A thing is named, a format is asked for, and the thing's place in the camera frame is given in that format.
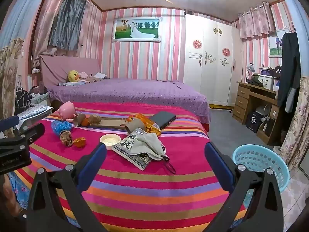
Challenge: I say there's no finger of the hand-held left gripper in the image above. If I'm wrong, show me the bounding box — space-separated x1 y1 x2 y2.
0 115 20 133
0 123 46 153

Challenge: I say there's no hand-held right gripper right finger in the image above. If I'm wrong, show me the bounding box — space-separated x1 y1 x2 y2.
204 141 284 232

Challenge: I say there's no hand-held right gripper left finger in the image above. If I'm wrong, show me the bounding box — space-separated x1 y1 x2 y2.
26 142 114 232

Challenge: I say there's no white plastic lid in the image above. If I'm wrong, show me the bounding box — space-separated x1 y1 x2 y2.
100 134 121 150

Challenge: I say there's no blue wrapper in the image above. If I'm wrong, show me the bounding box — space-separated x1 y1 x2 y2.
51 120 73 135

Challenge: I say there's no printed snack bag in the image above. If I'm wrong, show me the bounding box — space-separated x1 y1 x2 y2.
112 128 160 171

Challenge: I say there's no cardboard tube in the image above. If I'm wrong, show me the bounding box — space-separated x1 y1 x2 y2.
73 113 85 127
125 120 146 135

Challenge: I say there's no blue plastic basket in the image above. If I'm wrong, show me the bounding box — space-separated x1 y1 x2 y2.
232 144 290 195

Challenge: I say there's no grey cloth pouch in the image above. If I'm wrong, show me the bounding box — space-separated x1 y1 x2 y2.
132 132 176 175

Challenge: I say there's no large orange foil wrapper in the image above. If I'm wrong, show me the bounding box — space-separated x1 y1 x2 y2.
127 113 163 136

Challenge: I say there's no white perforated board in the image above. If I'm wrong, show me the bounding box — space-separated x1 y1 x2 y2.
18 104 54 122

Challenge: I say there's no dark patterned bag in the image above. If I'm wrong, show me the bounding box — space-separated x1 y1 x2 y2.
15 89 32 108

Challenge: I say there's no brown phone case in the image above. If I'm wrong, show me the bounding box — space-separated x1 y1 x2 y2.
80 117 131 130

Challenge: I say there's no pink cup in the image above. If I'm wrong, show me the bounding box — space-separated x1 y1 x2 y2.
59 101 77 122

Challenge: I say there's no black paper bag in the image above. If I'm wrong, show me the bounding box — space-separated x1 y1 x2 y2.
246 111 262 134

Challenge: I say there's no striped blanket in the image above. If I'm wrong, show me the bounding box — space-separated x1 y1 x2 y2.
14 101 248 230

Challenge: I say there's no blue floral curtain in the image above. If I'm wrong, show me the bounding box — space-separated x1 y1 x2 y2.
274 0 309 172
0 0 57 137

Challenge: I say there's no white fan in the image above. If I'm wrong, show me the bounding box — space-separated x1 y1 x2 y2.
255 104 271 121

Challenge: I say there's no wooden desk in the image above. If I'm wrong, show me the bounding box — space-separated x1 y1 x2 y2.
233 81 280 146

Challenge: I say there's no black zip case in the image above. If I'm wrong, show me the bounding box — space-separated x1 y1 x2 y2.
148 111 177 129

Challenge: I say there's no yellow duck plush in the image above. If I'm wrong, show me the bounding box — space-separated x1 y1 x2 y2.
67 70 80 83

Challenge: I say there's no pink headboard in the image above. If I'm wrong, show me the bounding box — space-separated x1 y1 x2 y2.
39 55 100 89

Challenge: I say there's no purple dotted bedspread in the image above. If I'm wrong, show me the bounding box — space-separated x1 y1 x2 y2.
47 78 211 123

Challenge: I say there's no white storage box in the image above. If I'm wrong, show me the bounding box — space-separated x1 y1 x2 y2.
258 74 274 90

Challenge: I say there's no table lamp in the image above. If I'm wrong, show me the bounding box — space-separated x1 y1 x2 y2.
246 63 255 83

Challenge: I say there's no white wardrobe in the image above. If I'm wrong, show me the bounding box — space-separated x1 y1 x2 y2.
183 14 244 107

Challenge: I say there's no pink window curtain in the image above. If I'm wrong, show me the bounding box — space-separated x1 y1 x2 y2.
31 0 102 68

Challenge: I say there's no grey curtain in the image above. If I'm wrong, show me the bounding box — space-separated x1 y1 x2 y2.
48 0 87 51

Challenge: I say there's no dark hanging jacket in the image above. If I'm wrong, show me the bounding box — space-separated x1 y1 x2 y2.
277 31 301 113

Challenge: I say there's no framed portrait photo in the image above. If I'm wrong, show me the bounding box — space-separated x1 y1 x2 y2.
268 30 290 58

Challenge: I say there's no framed wedding photo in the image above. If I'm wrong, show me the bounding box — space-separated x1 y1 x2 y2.
111 16 162 43

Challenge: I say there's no pink valance curtain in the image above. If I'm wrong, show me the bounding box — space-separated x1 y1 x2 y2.
239 1 276 39

